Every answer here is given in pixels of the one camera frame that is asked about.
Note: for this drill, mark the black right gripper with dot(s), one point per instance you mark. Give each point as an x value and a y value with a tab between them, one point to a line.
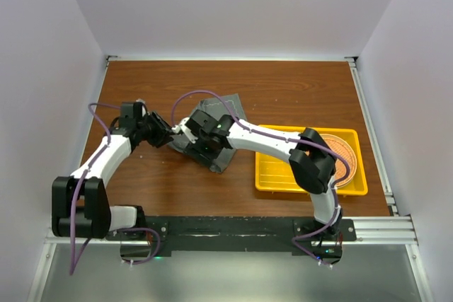
195	150

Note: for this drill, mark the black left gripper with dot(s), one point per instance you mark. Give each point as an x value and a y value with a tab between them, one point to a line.
163	130

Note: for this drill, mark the grey cloth napkin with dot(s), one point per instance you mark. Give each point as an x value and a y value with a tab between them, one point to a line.
211	120

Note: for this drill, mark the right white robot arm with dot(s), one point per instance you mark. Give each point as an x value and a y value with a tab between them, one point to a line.
312	161

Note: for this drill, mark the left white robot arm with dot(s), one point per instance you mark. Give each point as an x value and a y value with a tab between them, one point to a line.
80	206

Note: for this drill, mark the yellow plastic tray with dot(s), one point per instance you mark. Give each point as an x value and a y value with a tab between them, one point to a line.
274	175

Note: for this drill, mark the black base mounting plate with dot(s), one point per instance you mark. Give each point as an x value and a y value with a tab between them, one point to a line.
251	234

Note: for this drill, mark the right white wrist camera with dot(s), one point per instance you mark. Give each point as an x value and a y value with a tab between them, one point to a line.
182	128

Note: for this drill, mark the aluminium frame rail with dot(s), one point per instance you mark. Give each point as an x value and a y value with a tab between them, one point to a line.
393	230

